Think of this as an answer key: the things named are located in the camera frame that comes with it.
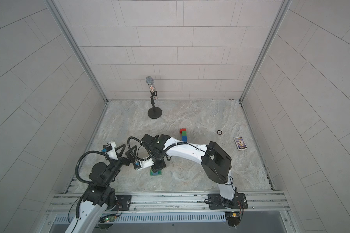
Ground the controller board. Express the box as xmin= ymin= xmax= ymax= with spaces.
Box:
xmin=225 ymin=212 xmax=243 ymax=227
xmin=98 ymin=215 xmax=117 ymax=231

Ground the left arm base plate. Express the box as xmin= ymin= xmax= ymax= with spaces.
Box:
xmin=106 ymin=195 xmax=132 ymax=212

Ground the vented cable duct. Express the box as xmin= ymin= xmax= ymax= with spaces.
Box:
xmin=53 ymin=212 xmax=227 ymax=224

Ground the black microphone stand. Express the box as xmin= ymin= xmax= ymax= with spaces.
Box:
xmin=148 ymin=91 xmax=162 ymax=119

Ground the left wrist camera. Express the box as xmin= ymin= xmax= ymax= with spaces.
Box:
xmin=102 ymin=141 xmax=118 ymax=160

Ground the glitter microphone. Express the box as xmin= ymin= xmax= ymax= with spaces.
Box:
xmin=145 ymin=76 xmax=156 ymax=93

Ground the left controller board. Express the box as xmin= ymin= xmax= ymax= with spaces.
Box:
xmin=98 ymin=215 xmax=117 ymax=231

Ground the right controller board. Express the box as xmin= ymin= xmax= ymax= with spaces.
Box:
xmin=225 ymin=212 xmax=243 ymax=227

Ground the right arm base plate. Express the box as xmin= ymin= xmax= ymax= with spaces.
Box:
xmin=204 ymin=193 xmax=249 ymax=210

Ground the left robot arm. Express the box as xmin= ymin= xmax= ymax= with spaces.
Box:
xmin=66 ymin=142 xmax=132 ymax=233

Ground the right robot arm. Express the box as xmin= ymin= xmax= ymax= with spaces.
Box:
xmin=139 ymin=135 xmax=235 ymax=201

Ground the red small lego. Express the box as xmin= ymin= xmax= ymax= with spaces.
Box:
xmin=179 ymin=128 xmax=187 ymax=134

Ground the green long lego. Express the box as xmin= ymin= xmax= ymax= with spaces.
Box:
xmin=150 ymin=170 xmax=161 ymax=176

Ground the playing card box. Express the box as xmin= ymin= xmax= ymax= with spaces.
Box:
xmin=233 ymin=137 xmax=248 ymax=150

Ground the aluminium front rail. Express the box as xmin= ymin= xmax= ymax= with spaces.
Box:
xmin=46 ymin=190 xmax=289 ymax=215

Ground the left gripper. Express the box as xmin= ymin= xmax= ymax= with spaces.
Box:
xmin=104 ymin=144 xmax=138 ymax=186

